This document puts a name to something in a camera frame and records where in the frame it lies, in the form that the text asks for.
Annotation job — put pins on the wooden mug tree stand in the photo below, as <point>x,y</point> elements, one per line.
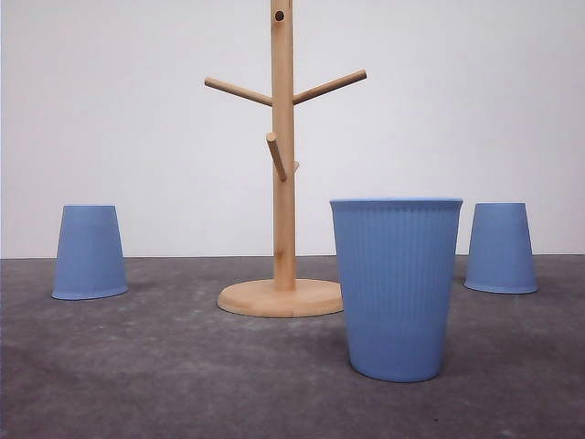
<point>284,295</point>

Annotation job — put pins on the blue ribbed cup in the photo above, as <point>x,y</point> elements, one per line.
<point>396,259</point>

